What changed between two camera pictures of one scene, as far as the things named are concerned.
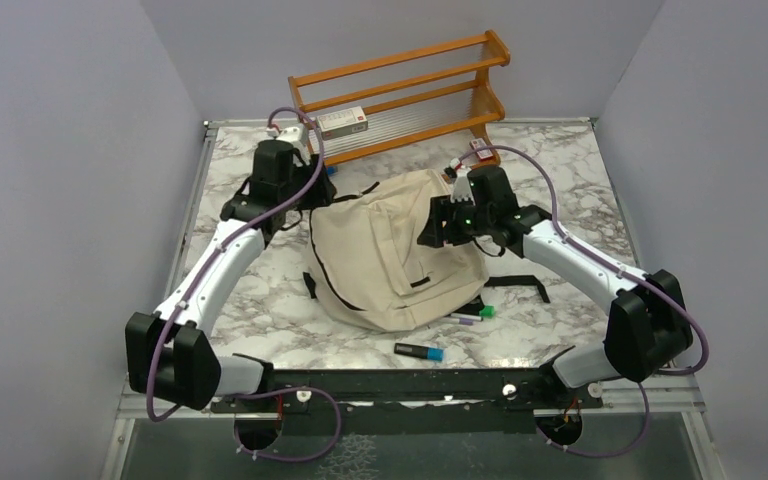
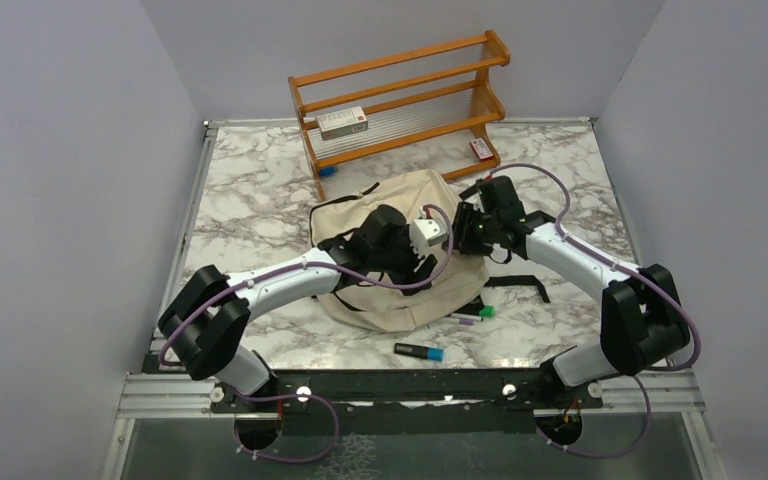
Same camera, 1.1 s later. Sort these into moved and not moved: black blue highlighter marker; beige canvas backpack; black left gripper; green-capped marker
Moved: black left gripper
Not moved: black blue highlighter marker; beige canvas backpack; green-capped marker
